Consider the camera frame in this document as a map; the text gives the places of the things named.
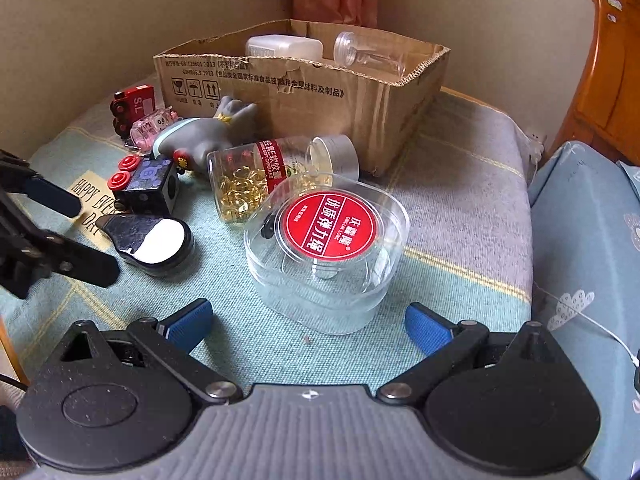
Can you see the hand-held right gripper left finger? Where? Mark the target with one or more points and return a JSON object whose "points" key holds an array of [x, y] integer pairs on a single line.
{"points": [[190, 321]]}

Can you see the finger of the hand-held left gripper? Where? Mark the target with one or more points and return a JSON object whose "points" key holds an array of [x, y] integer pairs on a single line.
{"points": [[80, 262], [52, 197]]}

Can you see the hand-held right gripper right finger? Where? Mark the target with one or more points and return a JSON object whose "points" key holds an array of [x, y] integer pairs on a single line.
{"points": [[425, 327]]}

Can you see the black and white case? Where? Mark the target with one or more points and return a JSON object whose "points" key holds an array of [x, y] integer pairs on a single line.
{"points": [[160, 241]]}

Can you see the black purple toy train car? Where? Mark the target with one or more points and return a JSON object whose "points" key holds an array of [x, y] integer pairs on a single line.
{"points": [[150, 185]]}

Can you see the red toy train car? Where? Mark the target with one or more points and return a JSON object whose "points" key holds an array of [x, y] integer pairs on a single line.
{"points": [[134, 102]]}

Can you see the clear round container red label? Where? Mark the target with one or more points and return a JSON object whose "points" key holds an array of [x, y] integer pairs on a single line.
{"points": [[325, 225]]}

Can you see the clear bottle of golden capsules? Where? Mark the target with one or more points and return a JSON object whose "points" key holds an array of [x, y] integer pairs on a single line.
{"points": [[240, 185]]}

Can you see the grey animal figurine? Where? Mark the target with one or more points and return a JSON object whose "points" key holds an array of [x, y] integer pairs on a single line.
{"points": [[200, 135]]}

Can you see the brown cardboard box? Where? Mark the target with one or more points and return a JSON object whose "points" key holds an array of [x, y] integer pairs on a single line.
{"points": [[320, 110]]}

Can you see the plaid blanket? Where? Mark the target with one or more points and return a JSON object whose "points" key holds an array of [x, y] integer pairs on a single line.
{"points": [[450, 210]]}

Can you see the blue patterned quilt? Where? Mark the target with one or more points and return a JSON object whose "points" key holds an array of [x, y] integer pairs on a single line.
{"points": [[580, 240]]}

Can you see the white plastic bottle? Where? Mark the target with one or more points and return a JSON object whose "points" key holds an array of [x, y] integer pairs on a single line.
{"points": [[285, 47]]}

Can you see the clear plastic jar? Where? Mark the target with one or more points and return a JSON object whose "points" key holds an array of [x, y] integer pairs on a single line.
{"points": [[350, 47]]}

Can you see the wooden bed headboard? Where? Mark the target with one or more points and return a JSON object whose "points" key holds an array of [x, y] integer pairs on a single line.
{"points": [[605, 75]]}

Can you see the white wall socket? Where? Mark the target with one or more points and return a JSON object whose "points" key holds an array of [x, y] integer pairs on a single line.
{"points": [[536, 139]]}

